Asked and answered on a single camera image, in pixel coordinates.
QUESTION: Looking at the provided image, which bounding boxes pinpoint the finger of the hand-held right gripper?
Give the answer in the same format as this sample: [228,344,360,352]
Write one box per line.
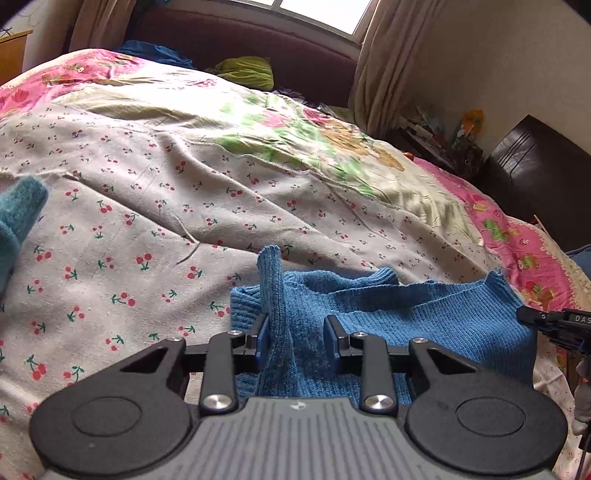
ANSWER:
[516,305,565,331]

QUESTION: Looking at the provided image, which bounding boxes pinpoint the beige curtain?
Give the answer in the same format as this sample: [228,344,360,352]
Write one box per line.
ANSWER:
[348,0,440,140]
[68,0,140,54]

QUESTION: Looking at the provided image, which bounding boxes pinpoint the cherry print bed sheet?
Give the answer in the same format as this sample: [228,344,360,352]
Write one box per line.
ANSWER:
[0,99,591,480]

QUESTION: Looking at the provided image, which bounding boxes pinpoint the blue pillow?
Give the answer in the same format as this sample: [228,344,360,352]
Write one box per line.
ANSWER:
[565,244,591,270]

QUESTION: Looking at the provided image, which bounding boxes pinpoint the blue cloth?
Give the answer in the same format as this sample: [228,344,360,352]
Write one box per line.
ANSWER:
[115,40,198,70]

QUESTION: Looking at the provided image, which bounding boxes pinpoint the dark brown headboard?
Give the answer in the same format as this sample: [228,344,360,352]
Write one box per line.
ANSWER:
[475,114,591,254]

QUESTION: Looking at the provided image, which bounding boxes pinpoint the pink floral quilt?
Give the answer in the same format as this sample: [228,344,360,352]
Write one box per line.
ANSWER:
[0,48,591,315]

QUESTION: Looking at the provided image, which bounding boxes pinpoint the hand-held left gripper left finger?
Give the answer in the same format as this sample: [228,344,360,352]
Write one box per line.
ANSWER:
[117,314,271,414]

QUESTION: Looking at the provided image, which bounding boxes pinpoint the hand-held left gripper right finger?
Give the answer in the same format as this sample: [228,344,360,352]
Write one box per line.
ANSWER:
[323,315,483,414]

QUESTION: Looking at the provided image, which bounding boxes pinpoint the green cloth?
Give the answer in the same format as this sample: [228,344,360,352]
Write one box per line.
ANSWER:
[215,56,276,91]

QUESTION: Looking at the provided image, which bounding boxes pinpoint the yellow toy figure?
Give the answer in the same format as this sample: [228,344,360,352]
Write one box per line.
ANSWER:
[449,108,486,179]

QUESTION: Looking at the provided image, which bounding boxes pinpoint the wooden nightstand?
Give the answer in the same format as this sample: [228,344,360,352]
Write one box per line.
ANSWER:
[0,28,34,87]

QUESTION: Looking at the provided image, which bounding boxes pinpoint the blue knit sweater yellow stripes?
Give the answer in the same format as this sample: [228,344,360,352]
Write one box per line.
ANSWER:
[229,244,539,400]

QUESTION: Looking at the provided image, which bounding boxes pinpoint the teal fuzzy cloth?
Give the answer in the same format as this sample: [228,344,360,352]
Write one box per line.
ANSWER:
[0,174,49,297]

